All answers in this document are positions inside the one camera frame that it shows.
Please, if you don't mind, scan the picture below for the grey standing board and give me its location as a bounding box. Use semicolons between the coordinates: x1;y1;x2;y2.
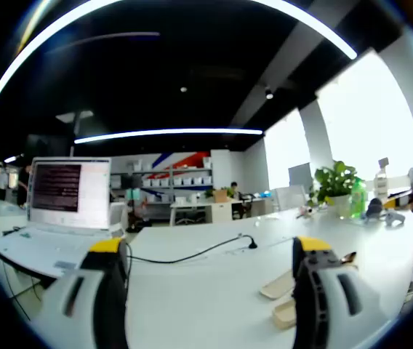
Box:
288;162;313;190

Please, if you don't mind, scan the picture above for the straight ceiling light strip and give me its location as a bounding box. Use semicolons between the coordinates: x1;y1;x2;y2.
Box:
74;127;265;145

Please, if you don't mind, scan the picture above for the white cabinet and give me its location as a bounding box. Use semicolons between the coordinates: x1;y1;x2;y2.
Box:
110;201;129;236

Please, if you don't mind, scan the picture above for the cardboard box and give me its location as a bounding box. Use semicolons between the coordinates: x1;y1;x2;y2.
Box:
212;187;231;204

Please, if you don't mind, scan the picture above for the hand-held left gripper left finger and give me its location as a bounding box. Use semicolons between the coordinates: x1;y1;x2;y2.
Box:
33;238;131;349

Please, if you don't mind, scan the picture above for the white office desk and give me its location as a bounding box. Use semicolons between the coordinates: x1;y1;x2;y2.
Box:
169;198;251;225

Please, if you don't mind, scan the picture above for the black power cable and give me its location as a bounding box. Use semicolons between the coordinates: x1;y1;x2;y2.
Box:
124;235;258;265

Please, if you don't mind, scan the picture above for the white ceiling panel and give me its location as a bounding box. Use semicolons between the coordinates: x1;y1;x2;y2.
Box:
55;110;95;125

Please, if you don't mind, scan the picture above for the beige cutlery case base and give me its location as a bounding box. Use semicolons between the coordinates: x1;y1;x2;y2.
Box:
272;300;297;331

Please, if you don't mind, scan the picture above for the small toy figure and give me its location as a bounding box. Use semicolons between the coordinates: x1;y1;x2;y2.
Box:
295;205;320;220

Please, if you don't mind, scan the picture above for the green plastic bottle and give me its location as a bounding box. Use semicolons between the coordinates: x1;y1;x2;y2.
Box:
350;180;368;219

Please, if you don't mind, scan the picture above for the white laptop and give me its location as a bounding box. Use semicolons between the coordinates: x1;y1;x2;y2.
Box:
0;156;126;281

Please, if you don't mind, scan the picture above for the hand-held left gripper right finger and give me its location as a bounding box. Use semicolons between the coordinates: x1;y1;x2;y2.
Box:
292;235;393;349

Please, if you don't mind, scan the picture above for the storage shelf with white boxes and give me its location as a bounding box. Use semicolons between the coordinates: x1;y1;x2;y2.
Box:
121;158;214;219

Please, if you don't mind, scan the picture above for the clear plastic bottle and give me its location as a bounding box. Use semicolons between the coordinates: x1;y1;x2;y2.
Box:
372;156;391;200

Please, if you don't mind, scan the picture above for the thin black cable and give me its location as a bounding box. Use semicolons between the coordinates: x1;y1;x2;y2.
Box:
0;249;44;321

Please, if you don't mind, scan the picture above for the dark spoon utensil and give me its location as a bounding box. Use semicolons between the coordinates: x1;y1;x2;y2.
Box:
339;251;359;269

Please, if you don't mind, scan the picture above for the dark round object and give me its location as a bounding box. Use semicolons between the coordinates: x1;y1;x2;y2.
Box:
367;198;385;220

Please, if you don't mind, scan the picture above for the curved ceiling light strip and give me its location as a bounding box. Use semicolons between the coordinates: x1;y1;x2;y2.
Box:
0;0;358;113

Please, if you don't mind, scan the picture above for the grey white small device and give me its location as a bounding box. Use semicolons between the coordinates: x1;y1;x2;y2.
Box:
382;212;406;228

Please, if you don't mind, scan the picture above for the potted green plant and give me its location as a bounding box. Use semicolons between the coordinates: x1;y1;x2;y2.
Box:
308;160;366;219

